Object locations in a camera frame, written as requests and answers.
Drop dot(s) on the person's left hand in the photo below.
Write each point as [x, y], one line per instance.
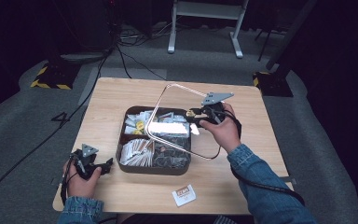
[77, 185]

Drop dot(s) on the brown compartment box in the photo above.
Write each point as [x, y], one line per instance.
[152, 170]

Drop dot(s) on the black yellow striped base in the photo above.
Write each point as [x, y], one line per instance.
[54, 76]
[273, 84]

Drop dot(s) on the pile of brown striped sachets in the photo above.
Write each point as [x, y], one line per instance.
[136, 152]

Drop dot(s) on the pile of dark packets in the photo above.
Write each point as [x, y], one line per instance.
[171, 157]

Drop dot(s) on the dark slanted pole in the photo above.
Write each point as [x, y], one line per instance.
[292, 31]

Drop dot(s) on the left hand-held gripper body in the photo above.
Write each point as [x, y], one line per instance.
[87, 161]

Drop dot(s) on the black tripod legs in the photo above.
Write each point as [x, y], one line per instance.
[265, 43]

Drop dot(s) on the white orange label packet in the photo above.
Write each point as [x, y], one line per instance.
[184, 195]

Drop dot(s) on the person's right hand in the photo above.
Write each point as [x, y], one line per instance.
[227, 133]

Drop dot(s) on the grey tape strip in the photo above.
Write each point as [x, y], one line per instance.
[289, 179]
[55, 180]

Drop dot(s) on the white metal stand frame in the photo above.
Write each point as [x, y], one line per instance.
[205, 9]

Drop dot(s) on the pile of red label packets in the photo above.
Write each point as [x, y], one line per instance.
[174, 118]

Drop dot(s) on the pile of yellow print packets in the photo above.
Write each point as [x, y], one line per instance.
[138, 123]

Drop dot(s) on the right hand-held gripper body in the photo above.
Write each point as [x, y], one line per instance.
[214, 110]

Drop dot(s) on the clear box lid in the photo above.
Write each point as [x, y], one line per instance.
[167, 128]

